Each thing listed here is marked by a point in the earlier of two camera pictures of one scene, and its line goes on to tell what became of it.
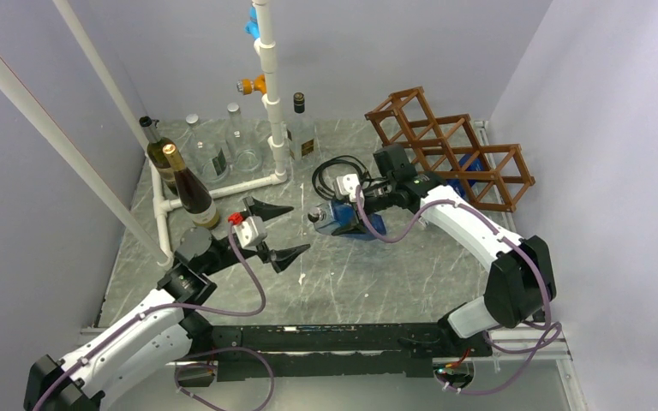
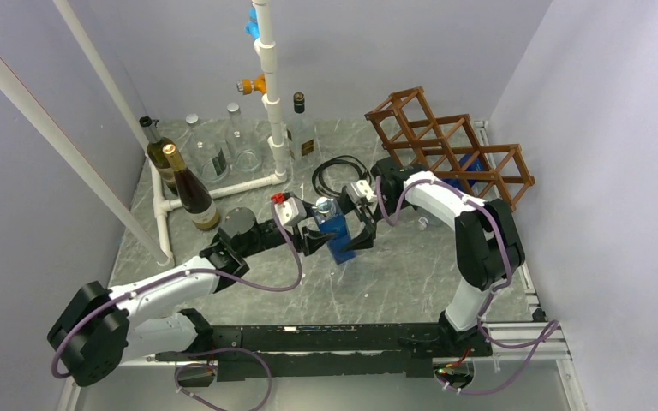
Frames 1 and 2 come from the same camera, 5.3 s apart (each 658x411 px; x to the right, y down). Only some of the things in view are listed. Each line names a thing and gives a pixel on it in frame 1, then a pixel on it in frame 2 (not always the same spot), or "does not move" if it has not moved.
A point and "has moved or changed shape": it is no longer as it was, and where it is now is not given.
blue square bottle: x=332 y=216 has moved or changed shape
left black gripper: x=279 y=258 -> x=310 y=240
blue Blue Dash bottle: x=475 y=165 does not move
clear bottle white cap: x=206 y=152 does not move
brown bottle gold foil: x=194 y=195 does not move
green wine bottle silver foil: x=157 y=155 does not move
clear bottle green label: x=243 y=141 does not move
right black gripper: x=356 y=229 -> x=365 y=239
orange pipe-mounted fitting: x=248 y=86 does not move
